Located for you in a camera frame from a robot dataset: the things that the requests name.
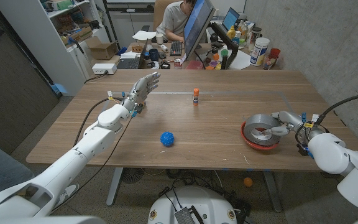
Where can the white canister with blue label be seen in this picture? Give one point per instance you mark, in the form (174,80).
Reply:
(258,51)

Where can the yellow bottle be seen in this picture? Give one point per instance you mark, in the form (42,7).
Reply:
(231,33)

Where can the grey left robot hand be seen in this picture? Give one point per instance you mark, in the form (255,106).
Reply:
(142,91)

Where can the black keyboard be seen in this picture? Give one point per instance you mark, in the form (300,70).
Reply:
(176,48)

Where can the red bowl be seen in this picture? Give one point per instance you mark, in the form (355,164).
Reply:
(259,148)

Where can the dark blue mug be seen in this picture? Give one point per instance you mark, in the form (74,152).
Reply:
(153,55)

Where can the orange capped glue stick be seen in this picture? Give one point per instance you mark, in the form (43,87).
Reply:
(196,97)

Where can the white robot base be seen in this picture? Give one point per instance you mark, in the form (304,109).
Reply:
(197,199)

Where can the open cardboard box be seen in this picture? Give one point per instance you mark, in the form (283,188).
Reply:
(104,51)

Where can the grey duct tape roll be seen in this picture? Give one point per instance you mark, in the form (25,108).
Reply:
(256,119)

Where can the grey power brick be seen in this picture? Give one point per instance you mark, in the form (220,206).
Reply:
(184,216)

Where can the black laptop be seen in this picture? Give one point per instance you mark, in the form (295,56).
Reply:
(129,63)

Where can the printed cardboard box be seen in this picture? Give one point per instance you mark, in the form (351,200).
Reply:
(79,34)

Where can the large tilted monitor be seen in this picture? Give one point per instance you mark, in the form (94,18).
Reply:
(197,25)

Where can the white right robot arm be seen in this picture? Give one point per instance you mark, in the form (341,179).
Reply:
(331,152)

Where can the blue spiky ball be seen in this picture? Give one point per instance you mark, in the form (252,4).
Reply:
(167,139)

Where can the small laptop with blue screen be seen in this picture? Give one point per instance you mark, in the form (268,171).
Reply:
(230,18)

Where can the white paper cup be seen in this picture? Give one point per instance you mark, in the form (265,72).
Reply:
(159,39)

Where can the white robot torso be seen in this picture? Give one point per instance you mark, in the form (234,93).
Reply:
(42,220)

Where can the grey table leg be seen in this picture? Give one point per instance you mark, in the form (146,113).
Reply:
(273,191)
(114,186)

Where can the orange ball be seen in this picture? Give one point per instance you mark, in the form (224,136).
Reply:
(248,182)

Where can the white power box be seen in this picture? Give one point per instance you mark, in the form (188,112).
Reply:
(104,68)

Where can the seated person in grey shirt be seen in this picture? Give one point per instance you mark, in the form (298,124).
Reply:
(172,20)

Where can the soda can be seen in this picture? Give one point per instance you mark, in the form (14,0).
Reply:
(177,63)

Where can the white shelf unit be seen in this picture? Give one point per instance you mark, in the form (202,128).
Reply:
(51,56)

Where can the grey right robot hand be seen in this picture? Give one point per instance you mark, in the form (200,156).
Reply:
(303,126)

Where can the black floor fan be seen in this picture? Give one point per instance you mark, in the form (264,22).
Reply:
(132,175)

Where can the brown office chair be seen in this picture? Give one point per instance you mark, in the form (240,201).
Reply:
(158,9)

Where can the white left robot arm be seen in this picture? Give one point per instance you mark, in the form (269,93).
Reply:
(95,143)

